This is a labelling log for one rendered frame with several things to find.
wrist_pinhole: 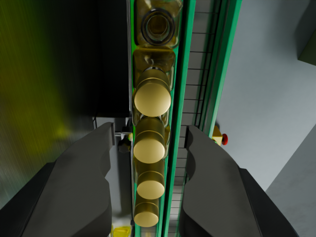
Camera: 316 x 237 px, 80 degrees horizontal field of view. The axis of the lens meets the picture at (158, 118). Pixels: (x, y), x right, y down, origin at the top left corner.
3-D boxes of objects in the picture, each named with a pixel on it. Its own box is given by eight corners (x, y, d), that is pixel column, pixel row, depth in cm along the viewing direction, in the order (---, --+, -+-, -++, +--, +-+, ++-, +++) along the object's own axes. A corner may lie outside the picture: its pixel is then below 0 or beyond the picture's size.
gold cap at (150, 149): (135, 116, 23) (131, 137, 19) (165, 117, 23) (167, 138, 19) (136, 140, 24) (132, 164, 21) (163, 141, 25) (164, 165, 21)
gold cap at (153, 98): (137, 68, 20) (132, 81, 16) (170, 69, 20) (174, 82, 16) (137, 99, 22) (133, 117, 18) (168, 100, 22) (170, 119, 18)
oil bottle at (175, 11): (143, 2, 37) (130, -9, 19) (171, 4, 38) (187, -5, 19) (143, 33, 40) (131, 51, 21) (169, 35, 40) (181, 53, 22)
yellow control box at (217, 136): (196, 123, 66) (201, 135, 60) (217, 124, 66) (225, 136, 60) (193, 140, 69) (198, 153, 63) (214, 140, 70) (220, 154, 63)
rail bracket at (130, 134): (110, 109, 49) (95, 139, 38) (136, 110, 49) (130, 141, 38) (111, 123, 51) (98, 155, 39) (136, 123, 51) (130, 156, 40)
